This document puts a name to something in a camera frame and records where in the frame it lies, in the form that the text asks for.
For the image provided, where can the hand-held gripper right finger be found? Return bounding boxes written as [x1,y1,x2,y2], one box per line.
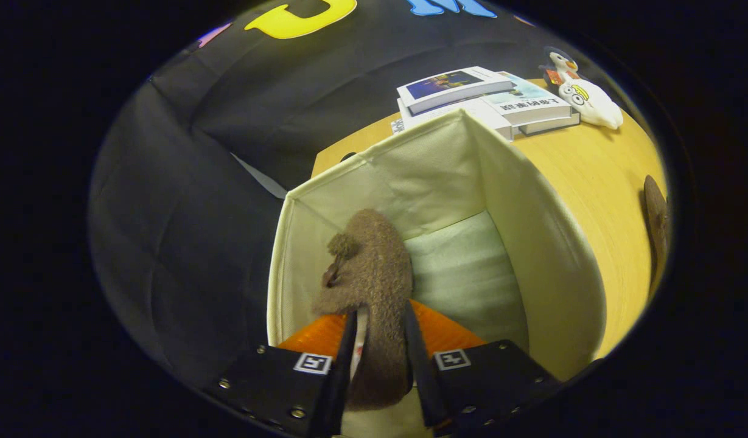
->
[403,299,562,436]

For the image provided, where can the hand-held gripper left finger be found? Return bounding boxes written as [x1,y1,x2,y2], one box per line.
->
[203,310,359,437]

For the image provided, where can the brown fuzzy shoe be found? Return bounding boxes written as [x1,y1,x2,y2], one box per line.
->
[643,175,669,293]
[312,209,414,411]

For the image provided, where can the green fabric storage box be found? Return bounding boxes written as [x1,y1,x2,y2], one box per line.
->
[266,108,607,438]

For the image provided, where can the black backdrop cloth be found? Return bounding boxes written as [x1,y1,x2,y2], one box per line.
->
[88,0,630,390]

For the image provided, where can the plain white book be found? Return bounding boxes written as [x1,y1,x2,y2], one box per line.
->
[391,97,514,142]

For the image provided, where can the black cover book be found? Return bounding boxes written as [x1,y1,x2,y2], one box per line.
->
[520,111,581,136]

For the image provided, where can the white book night photo cover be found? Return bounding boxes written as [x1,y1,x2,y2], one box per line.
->
[396,66,514,116]

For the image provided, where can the white seal plush toy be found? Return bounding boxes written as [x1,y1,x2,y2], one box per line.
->
[558,79,624,130]

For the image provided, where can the penguin plush toy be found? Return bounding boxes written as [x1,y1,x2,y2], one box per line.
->
[539,46,580,87]

